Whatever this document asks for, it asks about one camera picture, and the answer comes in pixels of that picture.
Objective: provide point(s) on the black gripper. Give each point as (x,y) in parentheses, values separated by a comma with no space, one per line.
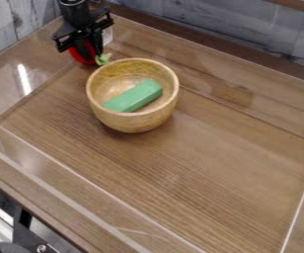
(82,27)

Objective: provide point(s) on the red plush strawberry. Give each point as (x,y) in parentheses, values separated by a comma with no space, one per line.
(85,54)

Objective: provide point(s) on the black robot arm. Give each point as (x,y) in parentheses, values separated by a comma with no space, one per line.
(81,32)

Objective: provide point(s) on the wooden bowl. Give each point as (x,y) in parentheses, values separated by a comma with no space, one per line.
(117,77)

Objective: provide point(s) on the green rectangular block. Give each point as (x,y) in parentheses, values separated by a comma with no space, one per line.
(136,98)

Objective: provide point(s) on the clear acrylic corner bracket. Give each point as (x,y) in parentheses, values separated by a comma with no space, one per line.
(108,31)

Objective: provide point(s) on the black table leg bracket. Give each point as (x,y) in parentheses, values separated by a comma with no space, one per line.
(33,235)

